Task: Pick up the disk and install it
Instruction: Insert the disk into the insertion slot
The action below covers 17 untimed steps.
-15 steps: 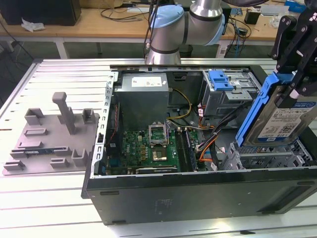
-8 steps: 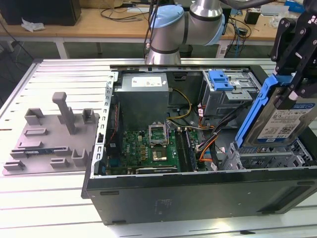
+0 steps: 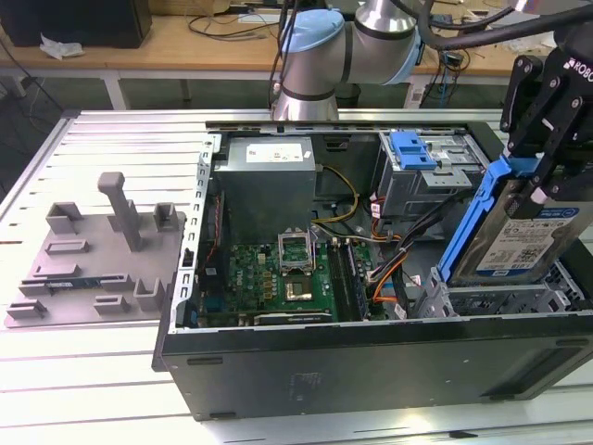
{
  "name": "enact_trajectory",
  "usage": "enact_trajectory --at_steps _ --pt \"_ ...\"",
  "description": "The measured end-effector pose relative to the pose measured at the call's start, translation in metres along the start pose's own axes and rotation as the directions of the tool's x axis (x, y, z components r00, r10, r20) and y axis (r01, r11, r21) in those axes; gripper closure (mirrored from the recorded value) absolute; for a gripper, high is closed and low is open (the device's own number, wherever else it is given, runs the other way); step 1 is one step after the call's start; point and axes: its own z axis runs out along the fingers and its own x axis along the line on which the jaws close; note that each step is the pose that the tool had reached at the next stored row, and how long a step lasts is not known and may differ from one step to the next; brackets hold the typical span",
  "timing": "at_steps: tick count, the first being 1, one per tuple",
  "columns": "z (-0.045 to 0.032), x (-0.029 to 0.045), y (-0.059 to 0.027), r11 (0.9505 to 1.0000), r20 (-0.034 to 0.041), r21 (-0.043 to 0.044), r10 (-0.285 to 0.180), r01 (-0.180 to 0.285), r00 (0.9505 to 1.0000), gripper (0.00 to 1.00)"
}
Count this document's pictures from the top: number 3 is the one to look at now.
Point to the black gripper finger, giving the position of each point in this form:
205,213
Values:
567,139
521,92

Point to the blue drive latch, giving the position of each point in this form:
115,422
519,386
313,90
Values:
410,155

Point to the silver drive cage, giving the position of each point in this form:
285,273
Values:
403,194

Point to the black waste bin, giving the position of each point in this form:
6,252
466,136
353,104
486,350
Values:
347,95

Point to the RAM stick with black chips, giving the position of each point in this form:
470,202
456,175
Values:
357,278

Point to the black RAM slot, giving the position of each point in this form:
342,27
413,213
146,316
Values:
345,278
337,278

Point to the silver power supply unit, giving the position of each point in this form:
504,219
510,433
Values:
264,194

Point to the CPU socket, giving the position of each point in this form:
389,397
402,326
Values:
299,289

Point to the black graphics card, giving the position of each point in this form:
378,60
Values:
292,319

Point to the green motherboard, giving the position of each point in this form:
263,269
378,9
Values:
250,287

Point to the black PC case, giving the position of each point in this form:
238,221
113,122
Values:
324,371

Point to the black case fan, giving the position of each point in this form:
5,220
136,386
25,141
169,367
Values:
215,232

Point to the wooden desk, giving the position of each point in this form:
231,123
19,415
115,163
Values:
162,51

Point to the large black box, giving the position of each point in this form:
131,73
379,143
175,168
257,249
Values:
69,23

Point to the white crumpled wrapper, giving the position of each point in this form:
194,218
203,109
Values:
60,48

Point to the grey parts rack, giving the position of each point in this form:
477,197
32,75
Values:
92,296

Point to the RAM stick with blue board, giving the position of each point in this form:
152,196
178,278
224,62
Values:
74,283

